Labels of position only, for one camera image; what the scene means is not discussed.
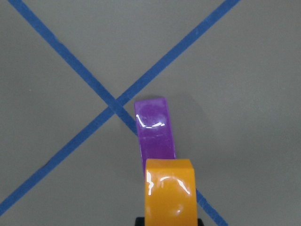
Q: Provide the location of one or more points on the orange trapezoid toy block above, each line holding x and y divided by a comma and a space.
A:
170, 193

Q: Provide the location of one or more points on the purple trapezoid toy block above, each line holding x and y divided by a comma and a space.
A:
154, 130

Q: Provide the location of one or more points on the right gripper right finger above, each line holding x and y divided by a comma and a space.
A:
200, 222

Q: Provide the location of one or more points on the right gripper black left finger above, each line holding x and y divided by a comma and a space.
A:
140, 221

